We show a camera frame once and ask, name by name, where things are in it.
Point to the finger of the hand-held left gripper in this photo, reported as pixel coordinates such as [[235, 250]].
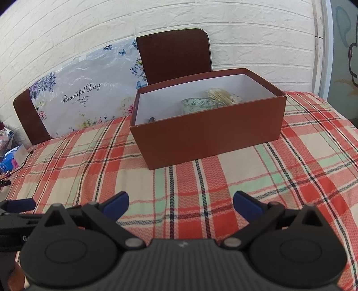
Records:
[[19, 204]]

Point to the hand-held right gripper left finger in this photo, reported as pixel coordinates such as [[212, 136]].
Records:
[[117, 205]]

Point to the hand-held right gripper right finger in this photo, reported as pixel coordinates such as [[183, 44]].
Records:
[[247, 205]]

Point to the brown cardboard box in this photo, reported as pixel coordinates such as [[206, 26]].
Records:
[[209, 134]]

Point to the bag of cotton swabs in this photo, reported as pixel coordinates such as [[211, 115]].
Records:
[[223, 96]]

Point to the green patterned pale container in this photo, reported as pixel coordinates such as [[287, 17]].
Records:
[[198, 105]]

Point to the person's left hand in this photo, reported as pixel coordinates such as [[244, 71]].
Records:
[[17, 277]]

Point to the blue tissue packet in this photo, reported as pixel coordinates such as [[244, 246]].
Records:
[[11, 161]]

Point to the plaid blanket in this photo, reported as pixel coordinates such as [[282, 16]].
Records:
[[195, 190]]

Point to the floral plastic package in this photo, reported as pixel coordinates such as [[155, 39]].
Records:
[[84, 106]]

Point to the floral Beautiful Day board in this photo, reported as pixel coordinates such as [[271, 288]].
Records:
[[173, 58]]

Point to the white door frame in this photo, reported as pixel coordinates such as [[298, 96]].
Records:
[[325, 56]]

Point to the cartoon wall picture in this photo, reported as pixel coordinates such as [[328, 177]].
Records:
[[345, 42]]

